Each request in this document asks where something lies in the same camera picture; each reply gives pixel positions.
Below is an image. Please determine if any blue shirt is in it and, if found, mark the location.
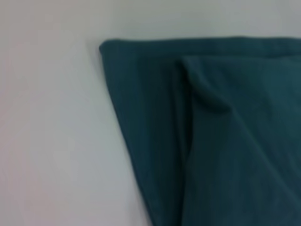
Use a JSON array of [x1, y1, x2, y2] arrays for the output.
[[98, 35, 301, 226]]

